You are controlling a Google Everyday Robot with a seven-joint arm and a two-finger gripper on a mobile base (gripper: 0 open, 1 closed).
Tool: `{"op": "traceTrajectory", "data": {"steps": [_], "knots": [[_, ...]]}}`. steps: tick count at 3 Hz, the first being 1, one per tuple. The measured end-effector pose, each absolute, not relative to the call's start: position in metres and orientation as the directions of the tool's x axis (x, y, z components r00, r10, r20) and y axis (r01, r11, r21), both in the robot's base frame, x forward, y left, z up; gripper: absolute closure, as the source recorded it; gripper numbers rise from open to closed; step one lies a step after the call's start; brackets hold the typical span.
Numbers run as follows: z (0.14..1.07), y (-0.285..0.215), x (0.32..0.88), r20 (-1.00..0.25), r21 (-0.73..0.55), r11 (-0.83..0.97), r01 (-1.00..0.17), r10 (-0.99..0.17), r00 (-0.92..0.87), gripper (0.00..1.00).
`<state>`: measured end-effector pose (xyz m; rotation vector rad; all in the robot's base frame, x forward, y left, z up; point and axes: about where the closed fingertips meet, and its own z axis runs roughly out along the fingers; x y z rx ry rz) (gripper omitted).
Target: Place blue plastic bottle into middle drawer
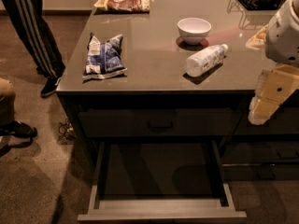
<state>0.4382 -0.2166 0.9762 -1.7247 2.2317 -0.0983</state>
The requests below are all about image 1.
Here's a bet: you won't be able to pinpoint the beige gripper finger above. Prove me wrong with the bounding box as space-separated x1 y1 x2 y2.
255 64 299 105
248 96 279 125

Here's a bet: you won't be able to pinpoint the blue white snack bag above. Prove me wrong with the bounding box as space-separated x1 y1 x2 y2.
82 33 126 81

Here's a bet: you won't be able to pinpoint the white ceramic bowl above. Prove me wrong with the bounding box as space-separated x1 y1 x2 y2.
178 18 211 45

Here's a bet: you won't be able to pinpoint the closed top drawer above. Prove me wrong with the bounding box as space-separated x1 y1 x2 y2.
78 108 243 138

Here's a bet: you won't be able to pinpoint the seated person leg and shoe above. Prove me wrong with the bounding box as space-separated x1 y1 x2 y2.
0 78 37 138

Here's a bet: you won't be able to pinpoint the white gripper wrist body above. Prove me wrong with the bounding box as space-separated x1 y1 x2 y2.
265 0 299 66

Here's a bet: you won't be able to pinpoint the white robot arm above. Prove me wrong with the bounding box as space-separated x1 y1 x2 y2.
246 0 299 125

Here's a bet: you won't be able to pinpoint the clear plastic water bottle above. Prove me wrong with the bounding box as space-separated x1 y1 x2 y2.
185 44 228 77

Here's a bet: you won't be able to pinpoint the brown snack bag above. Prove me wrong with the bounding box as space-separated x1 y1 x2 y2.
94 0 150 13

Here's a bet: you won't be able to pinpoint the cables on floor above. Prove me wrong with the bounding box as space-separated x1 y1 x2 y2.
57 119 77 143

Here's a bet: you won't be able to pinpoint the right side drawers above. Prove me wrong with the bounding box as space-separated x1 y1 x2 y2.
221 93 299 181

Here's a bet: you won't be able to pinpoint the yellow snack packet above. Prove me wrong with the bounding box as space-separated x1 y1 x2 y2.
246 25 268 50

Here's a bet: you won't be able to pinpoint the dark counter cabinet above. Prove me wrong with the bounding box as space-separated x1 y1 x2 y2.
58 0 298 178

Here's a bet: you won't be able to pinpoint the standing person in black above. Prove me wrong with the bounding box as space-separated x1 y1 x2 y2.
1 0 65 98

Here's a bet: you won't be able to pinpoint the open middle drawer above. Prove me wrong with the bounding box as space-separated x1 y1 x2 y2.
78 141 247 224

